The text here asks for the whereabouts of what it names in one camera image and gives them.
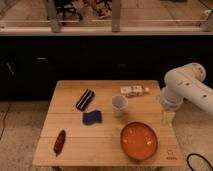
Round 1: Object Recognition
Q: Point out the translucent plastic cup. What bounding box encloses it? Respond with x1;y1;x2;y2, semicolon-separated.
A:
111;95;128;117

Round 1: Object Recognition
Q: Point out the blue sponge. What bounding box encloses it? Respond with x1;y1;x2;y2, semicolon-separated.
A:
82;110;102;125

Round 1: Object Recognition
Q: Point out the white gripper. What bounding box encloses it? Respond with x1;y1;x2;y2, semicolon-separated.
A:
160;87;182;125

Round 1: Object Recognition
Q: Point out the black cable on floor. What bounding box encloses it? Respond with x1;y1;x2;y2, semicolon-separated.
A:
186;152;213;171

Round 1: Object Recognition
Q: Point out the orange ceramic bowl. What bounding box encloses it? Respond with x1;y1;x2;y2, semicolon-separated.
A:
120;122;158;161

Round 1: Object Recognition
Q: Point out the black office chair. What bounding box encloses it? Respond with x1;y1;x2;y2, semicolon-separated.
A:
53;0;83;25

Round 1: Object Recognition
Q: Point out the dark red brown pouch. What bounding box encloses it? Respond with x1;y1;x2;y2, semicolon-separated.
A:
53;130;66;155

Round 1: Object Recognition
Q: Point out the white printed box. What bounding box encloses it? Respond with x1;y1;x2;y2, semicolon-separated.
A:
120;85;143;97

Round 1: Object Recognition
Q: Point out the black cable at left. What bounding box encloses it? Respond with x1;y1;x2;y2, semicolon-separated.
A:
0;103;11;139

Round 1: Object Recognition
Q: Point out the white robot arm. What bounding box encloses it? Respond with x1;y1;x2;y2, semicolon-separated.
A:
159;63;213;125

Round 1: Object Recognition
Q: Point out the black white striped case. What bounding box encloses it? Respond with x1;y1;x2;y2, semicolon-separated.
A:
75;89;94;111

